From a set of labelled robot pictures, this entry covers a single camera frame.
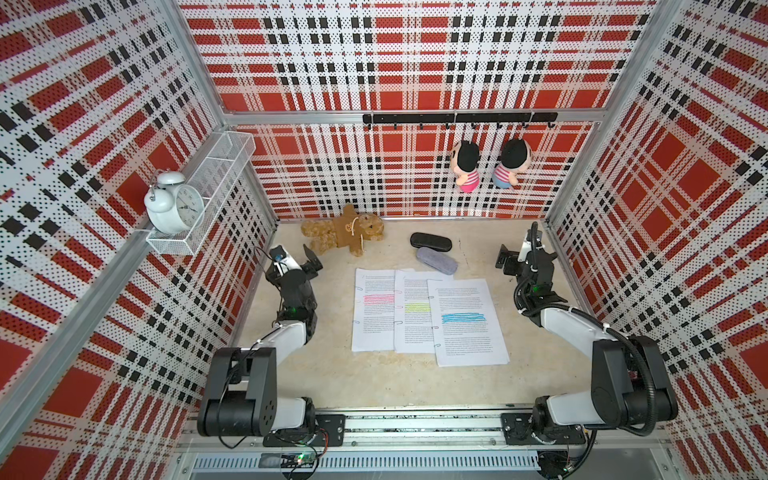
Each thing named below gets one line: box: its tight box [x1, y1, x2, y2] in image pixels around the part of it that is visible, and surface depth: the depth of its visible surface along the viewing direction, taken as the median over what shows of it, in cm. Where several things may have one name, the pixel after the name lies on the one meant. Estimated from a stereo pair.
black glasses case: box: [410, 232, 453, 252], surface depth 114 cm
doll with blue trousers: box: [492, 138, 531, 189], surface depth 96 cm
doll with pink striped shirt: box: [452, 140, 481, 193], surface depth 98 cm
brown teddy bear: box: [301, 204, 385, 257], surface depth 110 cm
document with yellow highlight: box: [394, 270, 454, 354], surface depth 98 cm
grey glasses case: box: [416, 247, 458, 275], surface depth 107 cm
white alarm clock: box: [144, 168, 206, 234], surface depth 63 cm
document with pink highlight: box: [352, 268, 395, 352], surface depth 98 cm
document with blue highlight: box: [427, 278, 510, 367], surface depth 95 cm
